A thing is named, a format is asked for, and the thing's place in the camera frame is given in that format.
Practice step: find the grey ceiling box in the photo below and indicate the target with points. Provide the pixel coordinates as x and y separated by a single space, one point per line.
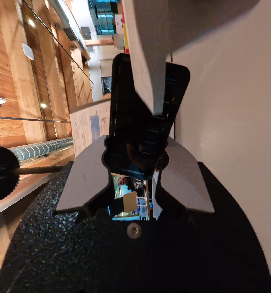
86 33

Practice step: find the black multi-port USB hub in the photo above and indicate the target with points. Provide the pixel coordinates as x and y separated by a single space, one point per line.
124 109

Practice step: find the black ribbed knob with rod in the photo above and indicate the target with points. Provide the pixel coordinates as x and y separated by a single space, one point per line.
0 174

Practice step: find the white oval ceiling device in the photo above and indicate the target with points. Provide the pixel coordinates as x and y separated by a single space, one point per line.
28 51

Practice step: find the round ceiling light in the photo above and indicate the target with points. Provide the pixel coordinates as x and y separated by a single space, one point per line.
43 105
31 22

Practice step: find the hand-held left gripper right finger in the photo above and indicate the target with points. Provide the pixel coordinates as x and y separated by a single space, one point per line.
183 178

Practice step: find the white cardboard box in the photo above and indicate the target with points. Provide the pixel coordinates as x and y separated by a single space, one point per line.
85 128

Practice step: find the beige chair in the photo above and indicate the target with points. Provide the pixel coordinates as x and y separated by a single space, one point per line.
130 201

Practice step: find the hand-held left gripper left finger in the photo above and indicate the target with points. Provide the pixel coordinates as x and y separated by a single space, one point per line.
85 178

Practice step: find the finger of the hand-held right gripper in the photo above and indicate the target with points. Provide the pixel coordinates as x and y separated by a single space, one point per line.
153 45

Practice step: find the silver spiral air duct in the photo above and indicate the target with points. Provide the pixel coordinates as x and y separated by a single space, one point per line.
41 148
66 20

